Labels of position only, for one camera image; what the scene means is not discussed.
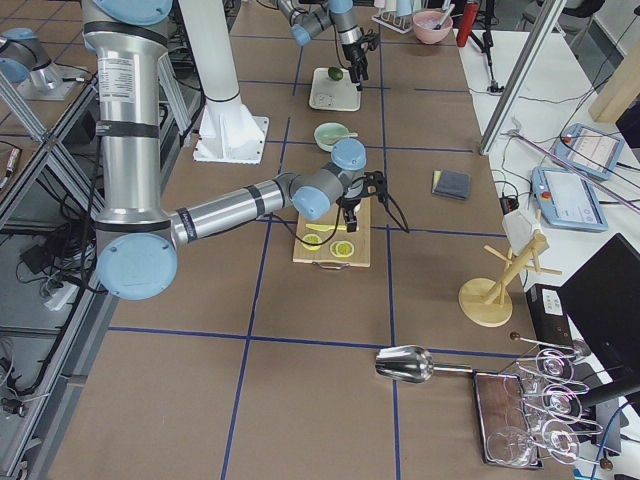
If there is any black tripod stick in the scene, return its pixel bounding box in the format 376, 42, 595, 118
470, 0, 504, 94

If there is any metal muddler stick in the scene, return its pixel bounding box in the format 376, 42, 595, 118
434, 3, 455, 30

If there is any aluminium frame post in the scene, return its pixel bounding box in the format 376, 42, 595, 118
479, 0, 567, 155

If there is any wooden mug tree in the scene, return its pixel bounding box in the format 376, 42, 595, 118
458, 229, 562, 328

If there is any black monitor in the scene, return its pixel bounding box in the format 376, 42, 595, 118
560, 233, 639, 407

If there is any yellow plastic knife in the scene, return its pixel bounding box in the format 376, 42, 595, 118
305, 223, 347, 232

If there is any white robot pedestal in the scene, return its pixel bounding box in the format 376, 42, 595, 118
179, 0, 269, 164

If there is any dark glass rack tray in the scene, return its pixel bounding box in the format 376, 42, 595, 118
472, 371, 544, 470

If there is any mint green bowl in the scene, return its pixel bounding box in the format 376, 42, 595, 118
314, 122, 349, 152

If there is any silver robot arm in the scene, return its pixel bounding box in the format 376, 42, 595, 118
258, 0, 380, 92
82, 1, 366, 300

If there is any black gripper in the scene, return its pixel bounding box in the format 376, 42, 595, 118
337, 179, 363, 232
341, 42, 369, 91

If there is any pink bowl with ice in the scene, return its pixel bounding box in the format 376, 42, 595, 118
412, 10, 453, 45

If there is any wooden cutting board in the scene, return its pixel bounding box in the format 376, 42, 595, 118
292, 199, 371, 268

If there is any near blue teach pendant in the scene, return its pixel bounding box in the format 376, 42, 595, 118
531, 167, 608, 232

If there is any grey yellow sponge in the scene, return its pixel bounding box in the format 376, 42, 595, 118
432, 169, 471, 200

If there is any blue teach pendant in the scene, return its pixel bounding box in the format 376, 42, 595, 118
531, 167, 608, 232
552, 123, 623, 180

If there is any green lime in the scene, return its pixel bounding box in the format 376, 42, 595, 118
327, 66, 343, 81

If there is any far blue teach pendant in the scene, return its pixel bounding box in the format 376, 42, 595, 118
552, 123, 623, 180

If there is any metal scoop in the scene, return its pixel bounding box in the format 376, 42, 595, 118
375, 345, 473, 384

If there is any red cylinder bottle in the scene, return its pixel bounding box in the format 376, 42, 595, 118
456, 1, 479, 48

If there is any white rectangular tray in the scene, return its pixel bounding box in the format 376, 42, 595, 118
308, 67, 361, 112

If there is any white wire cup rack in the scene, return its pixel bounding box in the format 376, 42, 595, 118
371, 10, 412, 34

